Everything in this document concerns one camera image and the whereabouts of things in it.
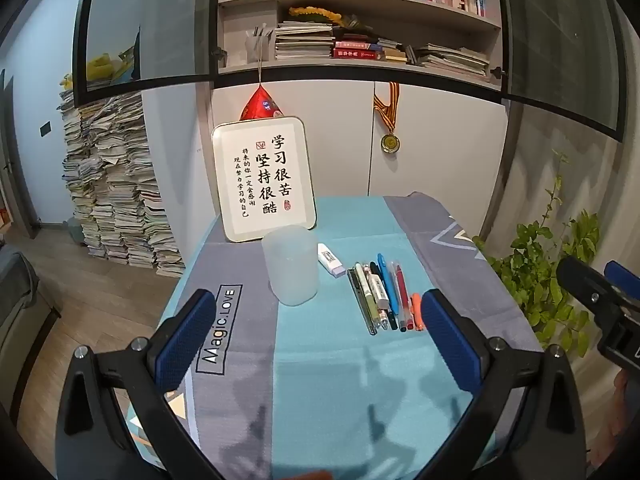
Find right glass cabinet door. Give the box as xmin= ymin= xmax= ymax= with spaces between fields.
xmin=492 ymin=0 xmax=626 ymax=141

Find pile of worn booklets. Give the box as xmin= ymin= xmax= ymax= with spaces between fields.
xmin=415 ymin=42 xmax=491 ymax=78

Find gold medal with striped ribbon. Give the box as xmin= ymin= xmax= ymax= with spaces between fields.
xmin=372 ymin=81 xmax=402 ymax=155

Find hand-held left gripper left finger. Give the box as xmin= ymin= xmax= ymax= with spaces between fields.
xmin=54 ymin=288 xmax=221 ymax=480

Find left glass cabinet door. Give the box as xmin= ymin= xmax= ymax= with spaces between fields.
xmin=72 ymin=0 xmax=221 ymax=106

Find frosted plastic cup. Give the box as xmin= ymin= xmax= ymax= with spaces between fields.
xmin=261 ymin=225 xmax=319 ymax=307

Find tall stack of papers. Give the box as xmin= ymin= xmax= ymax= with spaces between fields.
xmin=59 ymin=87 xmax=187 ymax=278

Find clear cup with brushes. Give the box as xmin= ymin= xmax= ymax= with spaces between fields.
xmin=245 ymin=24 xmax=275 ymax=66

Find white purple eraser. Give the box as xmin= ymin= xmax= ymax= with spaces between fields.
xmin=317 ymin=243 xmax=346 ymax=279

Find framed calligraphy board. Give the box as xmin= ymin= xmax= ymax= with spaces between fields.
xmin=210 ymin=115 xmax=319 ymax=244

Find blue grey printed tablecloth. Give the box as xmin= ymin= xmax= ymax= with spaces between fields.
xmin=125 ymin=191 xmax=546 ymax=480

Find glass cabinet door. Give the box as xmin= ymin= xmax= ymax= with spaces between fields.
xmin=492 ymin=0 xmax=626 ymax=141
xmin=72 ymin=0 xmax=221 ymax=106

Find yellow plush toy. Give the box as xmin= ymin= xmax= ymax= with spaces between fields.
xmin=60 ymin=52 xmax=126 ymax=88

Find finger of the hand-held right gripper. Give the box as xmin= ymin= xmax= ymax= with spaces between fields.
xmin=603 ymin=260 xmax=640 ymax=293
xmin=556 ymin=256 xmax=640 ymax=326

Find grey interior door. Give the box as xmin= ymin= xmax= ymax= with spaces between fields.
xmin=0 ymin=70 xmax=41 ymax=233

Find red hanging ornament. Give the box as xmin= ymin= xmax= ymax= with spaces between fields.
xmin=239 ymin=50 xmax=284 ymax=122

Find stack of magazines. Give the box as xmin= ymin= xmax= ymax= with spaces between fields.
xmin=274 ymin=21 xmax=335 ymax=61

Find white bookshelf cabinet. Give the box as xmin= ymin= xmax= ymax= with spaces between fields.
xmin=72 ymin=0 xmax=626 ymax=201

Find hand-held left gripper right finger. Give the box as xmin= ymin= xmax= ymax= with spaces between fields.
xmin=420 ymin=288 xmax=593 ymax=480

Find blue pen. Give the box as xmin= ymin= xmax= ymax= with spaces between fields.
xmin=376 ymin=253 xmax=407 ymax=332

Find red books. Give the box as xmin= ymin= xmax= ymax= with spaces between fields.
xmin=332 ymin=40 xmax=383 ymax=60

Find red white patterned pen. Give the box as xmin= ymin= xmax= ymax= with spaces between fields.
xmin=356 ymin=261 xmax=390 ymax=331

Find yellow artificial flowers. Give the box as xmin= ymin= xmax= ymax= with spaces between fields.
xmin=289 ymin=6 xmax=358 ymax=28

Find grey sofa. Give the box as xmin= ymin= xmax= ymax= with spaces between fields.
xmin=0 ymin=245 xmax=61 ymax=411

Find black clear barrel pen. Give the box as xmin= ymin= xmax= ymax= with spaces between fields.
xmin=348 ymin=266 xmax=377 ymax=336

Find green potted plant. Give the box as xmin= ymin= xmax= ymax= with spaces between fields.
xmin=472 ymin=150 xmax=601 ymax=361

